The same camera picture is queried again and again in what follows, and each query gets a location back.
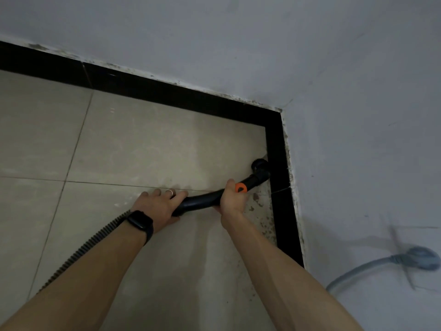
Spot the person's right hand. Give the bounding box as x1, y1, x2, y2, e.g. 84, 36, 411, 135
213, 179, 249, 229

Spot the person's left hand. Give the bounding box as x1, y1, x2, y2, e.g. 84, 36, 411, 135
130, 188, 189, 235

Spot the black smartwatch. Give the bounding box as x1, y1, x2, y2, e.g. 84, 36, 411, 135
124, 210, 155, 246

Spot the black baseboard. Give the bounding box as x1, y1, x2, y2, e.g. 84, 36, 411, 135
0, 40, 305, 269

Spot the white wall socket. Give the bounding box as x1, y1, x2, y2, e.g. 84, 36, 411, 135
388, 222, 441, 291

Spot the black vacuum hose with nozzle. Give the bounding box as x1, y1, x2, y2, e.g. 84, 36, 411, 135
34, 158, 272, 297

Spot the grey cable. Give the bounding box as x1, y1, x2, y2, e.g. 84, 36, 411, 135
325, 245, 441, 294

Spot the person's right forearm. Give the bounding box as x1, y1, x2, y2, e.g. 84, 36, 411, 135
221, 213, 364, 331

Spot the person's left forearm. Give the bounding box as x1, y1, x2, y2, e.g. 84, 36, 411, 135
0, 225, 148, 331

